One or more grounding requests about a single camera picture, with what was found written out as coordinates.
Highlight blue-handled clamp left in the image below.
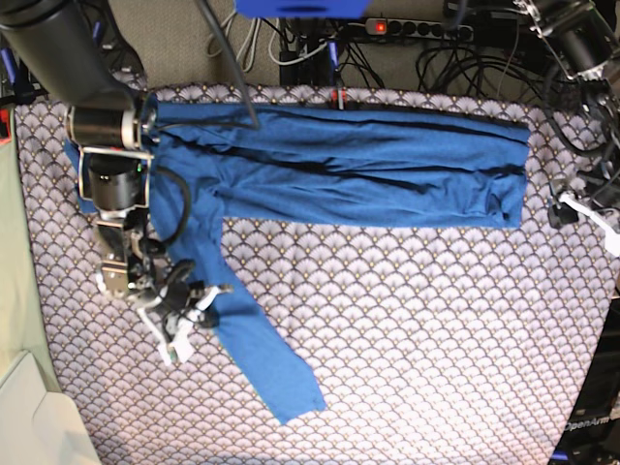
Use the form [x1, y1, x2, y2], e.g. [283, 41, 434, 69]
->
[1, 46, 36, 106]

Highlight white plastic bin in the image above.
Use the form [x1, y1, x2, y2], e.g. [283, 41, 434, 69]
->
[1, 351, 101, 464]

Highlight blue-handled clamp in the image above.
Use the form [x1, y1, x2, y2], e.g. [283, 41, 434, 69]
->
[1, 46, 36, 106]
[328, 41, 347, 110]

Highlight fan-patterned tablecloth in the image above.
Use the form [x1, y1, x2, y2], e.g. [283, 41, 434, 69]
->
[15, 89, 619, 464]

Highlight black power strip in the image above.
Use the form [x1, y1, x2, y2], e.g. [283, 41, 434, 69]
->
[363, 17, 475, 43]

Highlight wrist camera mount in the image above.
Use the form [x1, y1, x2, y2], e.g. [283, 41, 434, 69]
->
[558, 192, 620, 258]
[148, 285, 233, 366]

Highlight blue long-sleeve T-shirt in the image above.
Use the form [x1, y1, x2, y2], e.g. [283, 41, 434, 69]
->
[63, 100, 530, 426]

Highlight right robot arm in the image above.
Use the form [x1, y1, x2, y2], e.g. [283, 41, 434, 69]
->
[1, 1, 217, 333]

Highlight black OpenArm base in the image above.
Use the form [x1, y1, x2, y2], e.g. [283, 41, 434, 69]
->
[549, 296, 619, 464]

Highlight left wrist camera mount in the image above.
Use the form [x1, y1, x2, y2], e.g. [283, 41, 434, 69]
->
[558, 192, 620, 258]

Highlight white looped cable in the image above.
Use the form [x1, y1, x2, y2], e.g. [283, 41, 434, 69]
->
[206, 14, 265, 75]

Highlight blue box at top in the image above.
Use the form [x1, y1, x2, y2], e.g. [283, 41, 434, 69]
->
[234, 0, 369, 18]

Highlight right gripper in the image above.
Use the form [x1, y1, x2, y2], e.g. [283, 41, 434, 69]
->
[128, 271, 205, 329]

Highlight blue-handled clamp centre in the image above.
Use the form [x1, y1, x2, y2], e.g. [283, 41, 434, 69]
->
[328, 41, 347, 110]

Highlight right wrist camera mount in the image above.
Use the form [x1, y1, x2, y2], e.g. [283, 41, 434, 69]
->
[148, 285, 233, 366]

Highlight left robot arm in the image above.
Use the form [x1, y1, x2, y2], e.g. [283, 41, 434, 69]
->
[514, 1, 619, 214]

